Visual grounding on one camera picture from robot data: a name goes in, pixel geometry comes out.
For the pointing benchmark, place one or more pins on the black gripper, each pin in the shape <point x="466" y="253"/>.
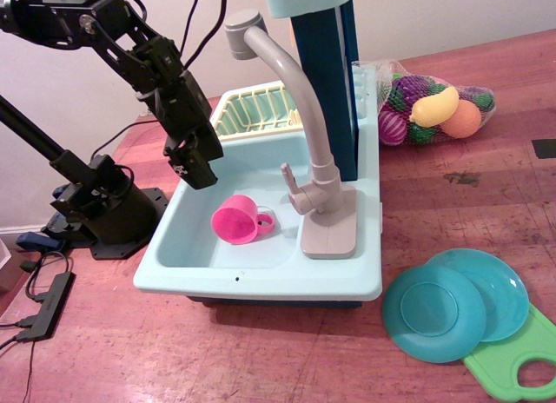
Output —
<point x="183" y="111"/>

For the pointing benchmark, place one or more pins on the pink plastic toy cup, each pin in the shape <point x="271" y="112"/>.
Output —
<point x="238" y="221"/>

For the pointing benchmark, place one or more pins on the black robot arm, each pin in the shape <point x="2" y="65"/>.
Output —
<point x="148" y="61"/>

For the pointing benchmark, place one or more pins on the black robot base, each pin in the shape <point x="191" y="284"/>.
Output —
<point x="102" y="209"/>

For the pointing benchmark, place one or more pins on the cream dish drying rack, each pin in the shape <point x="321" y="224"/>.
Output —
<point x="262" y="109"/>

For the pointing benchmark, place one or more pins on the light blue toy sink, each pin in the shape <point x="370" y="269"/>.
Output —
<point x="186" y="256"/>

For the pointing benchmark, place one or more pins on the grey toy faucet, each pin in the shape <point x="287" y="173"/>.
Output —
<point x="328" y="206"/>

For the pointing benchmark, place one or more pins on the blue table clamp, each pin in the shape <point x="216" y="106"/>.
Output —
<point x="34" y="242"/>

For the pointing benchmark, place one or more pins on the dark blue water tank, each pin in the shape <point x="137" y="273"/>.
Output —
<point x="326" y="41"/>

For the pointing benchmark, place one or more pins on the black USB hub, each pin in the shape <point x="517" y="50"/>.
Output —
<point x="43" y="325"/>

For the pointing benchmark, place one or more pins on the mesh bag of toy fruit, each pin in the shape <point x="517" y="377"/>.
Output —
<point x="385" y="91"/>

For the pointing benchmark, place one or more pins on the yellow toy banana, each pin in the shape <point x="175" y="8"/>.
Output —
<point x="433" y="110"/>

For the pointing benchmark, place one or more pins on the orange toy fruit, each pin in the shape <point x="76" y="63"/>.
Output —
<point x="464" y="122"/>

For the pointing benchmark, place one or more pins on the teal plate front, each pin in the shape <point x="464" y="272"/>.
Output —
<point x="434" y="314"/>

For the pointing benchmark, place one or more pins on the teal plate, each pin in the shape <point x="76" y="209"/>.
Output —
<point x="504" y="294"/>
<point x="434" y="314"/>

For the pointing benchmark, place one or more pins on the teal plate rear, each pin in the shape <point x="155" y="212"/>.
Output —
<point x="504" y="294"/>

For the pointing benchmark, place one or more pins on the black tape patch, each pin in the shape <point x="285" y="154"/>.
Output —
<point x="544" y="148"/>

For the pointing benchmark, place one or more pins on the green plastic cutting board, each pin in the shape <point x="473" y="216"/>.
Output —
<point x="496" y="365"/>

